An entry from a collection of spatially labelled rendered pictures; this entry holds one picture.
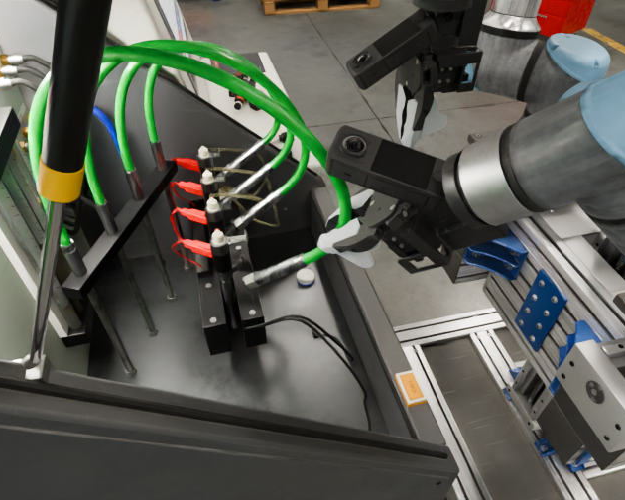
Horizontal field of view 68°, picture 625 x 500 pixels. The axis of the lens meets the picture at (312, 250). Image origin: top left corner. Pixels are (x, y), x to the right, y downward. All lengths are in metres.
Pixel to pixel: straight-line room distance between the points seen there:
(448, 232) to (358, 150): 0.12
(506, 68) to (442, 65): 0.40
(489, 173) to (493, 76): 0.66
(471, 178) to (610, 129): 0.10
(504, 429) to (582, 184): 1.31
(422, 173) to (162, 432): 0.30
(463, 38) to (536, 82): 0.39
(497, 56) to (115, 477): 0.92
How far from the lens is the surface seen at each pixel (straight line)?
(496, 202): 0.40
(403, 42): 0.62
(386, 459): 0.58
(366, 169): 0.42
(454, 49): 0.66
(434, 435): 0.73
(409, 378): 0.75
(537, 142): 0.38
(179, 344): 0.96
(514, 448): 1.61
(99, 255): 0.77
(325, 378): 0.88
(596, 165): 0.36
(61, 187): 0.25
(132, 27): 0.93
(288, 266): 0.59
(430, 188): 0.43
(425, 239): 0.46
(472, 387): 1.67
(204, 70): 0.47
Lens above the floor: 1.59
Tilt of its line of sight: 44 degrees down
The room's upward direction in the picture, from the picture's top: straight up
